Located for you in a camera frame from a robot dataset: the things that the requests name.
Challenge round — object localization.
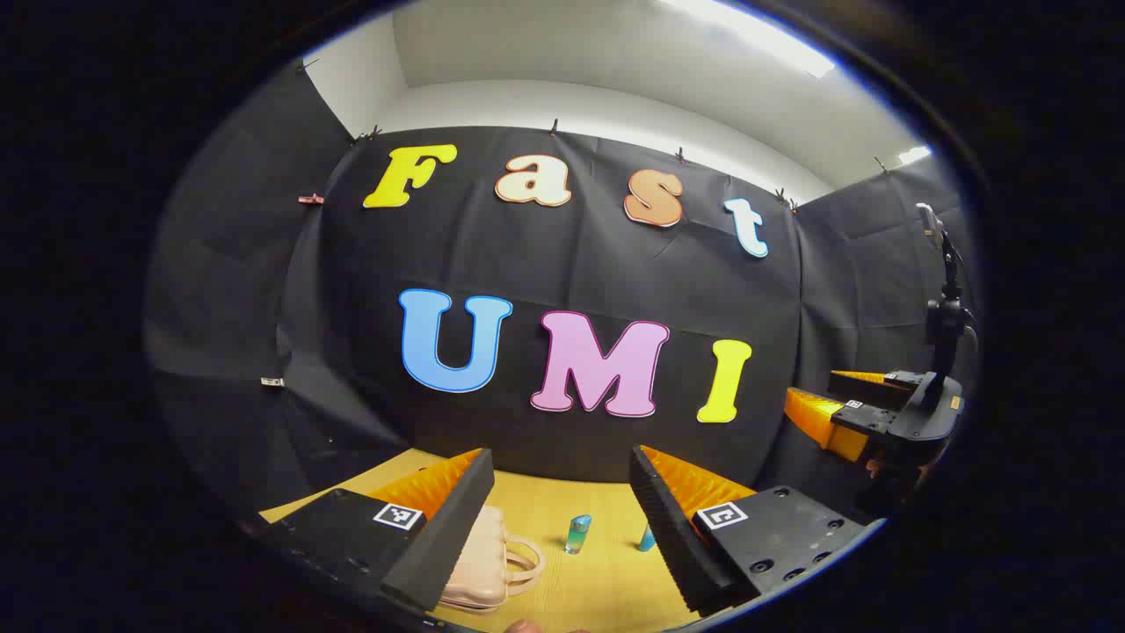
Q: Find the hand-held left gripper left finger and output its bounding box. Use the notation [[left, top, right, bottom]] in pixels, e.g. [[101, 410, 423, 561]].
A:
[[255, 448, 495, 614]]

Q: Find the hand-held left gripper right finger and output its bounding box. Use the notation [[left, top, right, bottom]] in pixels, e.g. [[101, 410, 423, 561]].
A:
[[628, 445, 884, 616]]

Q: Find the black backdrop cloth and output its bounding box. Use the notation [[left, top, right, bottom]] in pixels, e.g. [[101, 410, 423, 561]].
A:
[[145, 57, 981, 520]]

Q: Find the long ceiling light panel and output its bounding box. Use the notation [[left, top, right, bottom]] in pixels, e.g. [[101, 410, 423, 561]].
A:
[[659, 0, 838, 80]]

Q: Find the row of dark cloth clips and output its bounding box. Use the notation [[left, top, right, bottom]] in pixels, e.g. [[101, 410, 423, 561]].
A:
[[294, 57, 890, 214]]

